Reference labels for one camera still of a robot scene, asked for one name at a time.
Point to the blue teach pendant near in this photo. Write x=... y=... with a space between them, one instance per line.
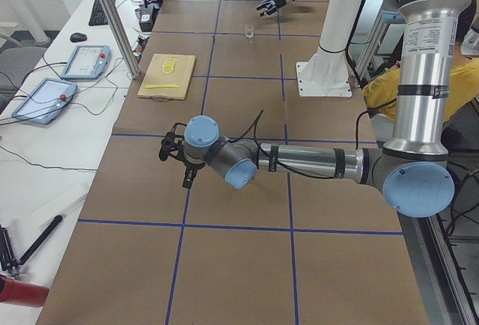
x=46 y=101

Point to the yellow plastic knife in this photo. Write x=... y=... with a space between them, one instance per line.
x=166 y=85

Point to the black computer mouse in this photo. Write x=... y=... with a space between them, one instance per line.
x=77 y=37

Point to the black rod tool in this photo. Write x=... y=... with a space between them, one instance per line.
x=42 y=237

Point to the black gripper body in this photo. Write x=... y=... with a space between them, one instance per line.
x=279 y=0
x=191 y=165

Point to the red cylinder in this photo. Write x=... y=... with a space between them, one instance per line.
x=22 y=293

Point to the clear glass shaker cup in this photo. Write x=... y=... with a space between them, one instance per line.
x=249 y=31

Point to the black keyboard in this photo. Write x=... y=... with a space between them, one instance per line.
x=98 y=15

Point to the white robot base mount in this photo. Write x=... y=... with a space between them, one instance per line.
x=326 y=74

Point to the blue teach pendant far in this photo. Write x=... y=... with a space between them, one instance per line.
x=87 y=62

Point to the bamboo cutting board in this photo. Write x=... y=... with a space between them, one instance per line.
x=181 y=75

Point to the aluminium frame post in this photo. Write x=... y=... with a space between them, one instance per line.
x=120 y=36

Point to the person in yellow shirt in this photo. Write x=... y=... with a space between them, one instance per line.
x=463 y=84

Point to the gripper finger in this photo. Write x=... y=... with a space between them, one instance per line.
x=267 y=10
x=266 y=5
x=189 y=177

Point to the blue teach pendant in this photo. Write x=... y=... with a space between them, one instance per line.
x=87 y=62
x=46 y=101

